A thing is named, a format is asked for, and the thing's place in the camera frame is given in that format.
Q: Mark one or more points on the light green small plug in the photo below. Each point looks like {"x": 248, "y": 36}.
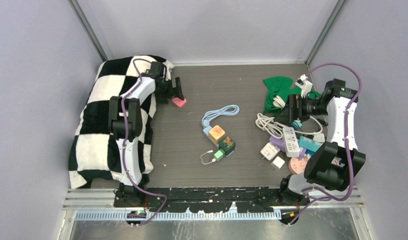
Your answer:
{"x": 218, "y": 155}

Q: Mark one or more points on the dark green cube adapter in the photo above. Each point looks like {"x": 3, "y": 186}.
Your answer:
{"x": 227, "y": 145}

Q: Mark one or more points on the teal power strip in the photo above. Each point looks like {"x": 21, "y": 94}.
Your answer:
{"x": 310, "y": 145}

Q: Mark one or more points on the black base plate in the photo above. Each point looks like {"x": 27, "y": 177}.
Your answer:
{"x": 247, "y": 199}

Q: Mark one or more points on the light blue power strip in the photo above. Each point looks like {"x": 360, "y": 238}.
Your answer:
{"x": 206, "y": 130}

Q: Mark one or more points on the white power strip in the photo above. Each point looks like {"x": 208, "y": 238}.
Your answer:
{"x": 292, "y": 148}

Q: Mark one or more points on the orange cube adapter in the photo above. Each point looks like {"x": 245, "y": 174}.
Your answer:
{"x": 215, "y": 134}

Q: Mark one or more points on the black white checkered pillow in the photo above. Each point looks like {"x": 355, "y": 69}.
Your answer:
{"x": 94, "y": 152}

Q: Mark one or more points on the green cloth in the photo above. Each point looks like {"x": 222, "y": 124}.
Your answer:
{"x": 279, "y": 88}

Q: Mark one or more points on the purple power strip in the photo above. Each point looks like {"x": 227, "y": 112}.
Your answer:
{"x": 280, "y": 144}

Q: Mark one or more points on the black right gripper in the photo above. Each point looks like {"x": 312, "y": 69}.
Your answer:
{"x": 287, "y": 114}

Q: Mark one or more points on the pink small plug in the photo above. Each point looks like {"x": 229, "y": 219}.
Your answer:
{"x": 179, "y": 102}

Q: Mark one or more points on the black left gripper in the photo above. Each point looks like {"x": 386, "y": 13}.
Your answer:
{"x": 175, "y": 92}

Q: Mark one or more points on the white tiger cube socket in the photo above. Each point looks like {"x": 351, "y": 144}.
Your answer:
{"x": 270, "y": 151}

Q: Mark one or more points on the white charger plug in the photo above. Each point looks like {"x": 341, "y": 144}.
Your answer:
{"x": 277, "y": 162}

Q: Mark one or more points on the pink round socket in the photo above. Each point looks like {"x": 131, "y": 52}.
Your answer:
{"x": 297, "y": 165}

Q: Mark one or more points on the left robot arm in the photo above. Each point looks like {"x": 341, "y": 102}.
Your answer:
{"x": 125, "y": 122}

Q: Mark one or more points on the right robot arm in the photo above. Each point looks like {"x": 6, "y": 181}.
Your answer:
{"x": 333, "y": 166}

